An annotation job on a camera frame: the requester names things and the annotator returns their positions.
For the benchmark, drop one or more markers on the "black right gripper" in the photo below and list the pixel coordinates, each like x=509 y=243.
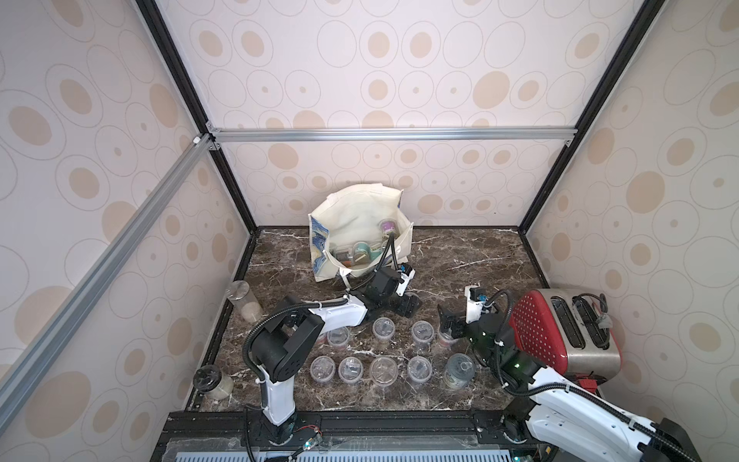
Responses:
x=456 y=318

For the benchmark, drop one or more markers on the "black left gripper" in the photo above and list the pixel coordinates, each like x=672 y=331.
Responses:
x=407 y=301

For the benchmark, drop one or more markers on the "orange seed jar clear lid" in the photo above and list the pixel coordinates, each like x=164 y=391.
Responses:
x=384 y=329

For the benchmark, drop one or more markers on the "large clear seed jar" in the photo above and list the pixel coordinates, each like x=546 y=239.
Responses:
x=459 y=371

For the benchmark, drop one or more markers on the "purple lid seed jar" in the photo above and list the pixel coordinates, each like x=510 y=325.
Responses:
x=389 y=228

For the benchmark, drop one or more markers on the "cream canvas starry night bag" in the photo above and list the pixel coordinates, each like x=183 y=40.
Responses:
x=345 y=239

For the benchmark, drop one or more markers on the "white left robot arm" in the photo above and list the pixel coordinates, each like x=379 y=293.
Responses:
x=278 y=346

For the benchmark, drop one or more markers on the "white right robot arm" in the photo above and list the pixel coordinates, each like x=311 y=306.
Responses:
x=540 y=389

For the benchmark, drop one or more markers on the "red and steel toaster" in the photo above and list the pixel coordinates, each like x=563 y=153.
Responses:
x=569 y=331

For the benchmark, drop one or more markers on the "silver aluminium crossbar back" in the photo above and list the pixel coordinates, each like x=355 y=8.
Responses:
x=423 y=134

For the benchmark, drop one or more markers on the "silver aluminium bar left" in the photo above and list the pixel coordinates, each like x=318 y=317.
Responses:
x=39 y=357

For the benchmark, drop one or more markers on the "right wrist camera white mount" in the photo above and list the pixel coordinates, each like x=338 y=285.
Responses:
x=476 y=300

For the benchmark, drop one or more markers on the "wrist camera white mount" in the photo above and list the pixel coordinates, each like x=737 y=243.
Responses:
x=476 y=300
x=406 y=273

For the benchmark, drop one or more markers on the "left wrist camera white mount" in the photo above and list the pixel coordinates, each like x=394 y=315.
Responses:
x=406 y=273

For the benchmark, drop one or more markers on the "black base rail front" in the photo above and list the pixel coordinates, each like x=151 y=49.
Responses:
x=472 y=435

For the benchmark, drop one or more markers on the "clear plastic jar by wall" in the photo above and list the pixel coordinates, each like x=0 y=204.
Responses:
x=241 y=295

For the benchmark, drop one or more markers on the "black lid jar by wall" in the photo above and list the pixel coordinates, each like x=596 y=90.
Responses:
x=213 y=383

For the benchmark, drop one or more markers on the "black corner frame post left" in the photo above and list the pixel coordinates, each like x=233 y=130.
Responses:
x=156 y=25

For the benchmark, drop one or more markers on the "black corner frame post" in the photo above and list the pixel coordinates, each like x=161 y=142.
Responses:
x=625 y=52
x=156 y=25

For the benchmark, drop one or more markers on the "black corner frame post right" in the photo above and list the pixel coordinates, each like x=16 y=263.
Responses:
x=625 y=52

